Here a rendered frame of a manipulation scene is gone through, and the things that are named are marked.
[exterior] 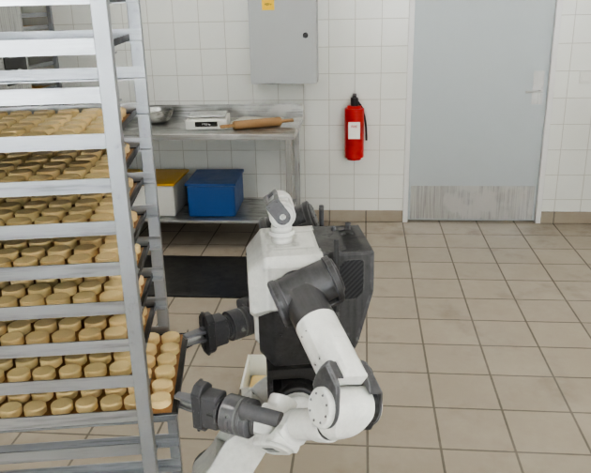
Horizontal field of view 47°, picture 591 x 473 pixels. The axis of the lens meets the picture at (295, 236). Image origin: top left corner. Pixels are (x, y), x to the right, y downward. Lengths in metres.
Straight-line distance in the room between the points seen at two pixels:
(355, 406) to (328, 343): 0.13
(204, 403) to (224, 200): 3.55
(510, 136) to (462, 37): 0.86
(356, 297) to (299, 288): 0.24
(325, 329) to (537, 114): 4.45
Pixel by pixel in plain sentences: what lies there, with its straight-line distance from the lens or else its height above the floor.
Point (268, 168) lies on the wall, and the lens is 5.60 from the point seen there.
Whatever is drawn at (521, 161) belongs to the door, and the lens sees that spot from 5.71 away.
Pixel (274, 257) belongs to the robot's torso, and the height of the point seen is 1.20.
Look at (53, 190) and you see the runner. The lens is 1.45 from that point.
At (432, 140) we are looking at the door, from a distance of 5.56.
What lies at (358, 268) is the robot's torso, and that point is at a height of 1.15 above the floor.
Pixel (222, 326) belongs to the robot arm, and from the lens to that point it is 1.95.
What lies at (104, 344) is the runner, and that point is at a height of 1.06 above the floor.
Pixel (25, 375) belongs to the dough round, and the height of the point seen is 0.97.
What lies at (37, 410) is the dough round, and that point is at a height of 0.88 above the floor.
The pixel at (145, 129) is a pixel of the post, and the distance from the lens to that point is 1.82.
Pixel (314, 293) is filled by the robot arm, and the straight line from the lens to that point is 1.42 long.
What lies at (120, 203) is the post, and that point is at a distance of 1.40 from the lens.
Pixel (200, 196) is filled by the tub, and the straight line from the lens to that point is 5.09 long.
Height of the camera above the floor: 1.76
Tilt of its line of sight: 19 degrees down
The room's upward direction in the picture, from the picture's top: 1 degrees counter-clockwise
